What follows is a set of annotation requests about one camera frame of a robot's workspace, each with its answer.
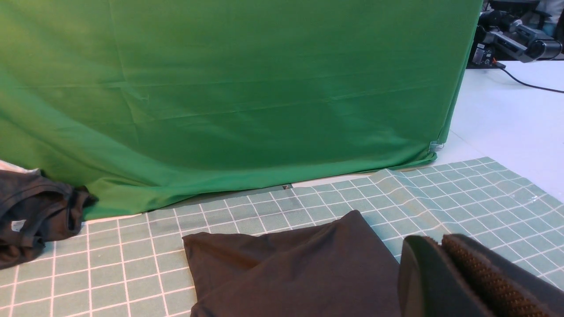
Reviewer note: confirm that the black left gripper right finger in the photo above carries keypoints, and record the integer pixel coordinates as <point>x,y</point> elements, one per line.
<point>505,288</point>

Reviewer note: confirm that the green grid table mat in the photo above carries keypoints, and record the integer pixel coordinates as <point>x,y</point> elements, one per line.
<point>135,265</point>

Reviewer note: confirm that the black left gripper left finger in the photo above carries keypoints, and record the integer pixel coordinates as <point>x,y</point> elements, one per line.
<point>430,285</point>

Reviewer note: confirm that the green backdrop cloth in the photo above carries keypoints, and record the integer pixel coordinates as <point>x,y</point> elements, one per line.
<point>150,102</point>

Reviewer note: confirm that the dark gray long-sleeved shirt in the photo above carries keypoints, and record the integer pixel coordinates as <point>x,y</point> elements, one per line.
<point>338,269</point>

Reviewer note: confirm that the crumpled dark gray garment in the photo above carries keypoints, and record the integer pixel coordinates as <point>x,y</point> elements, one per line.
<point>35,210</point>

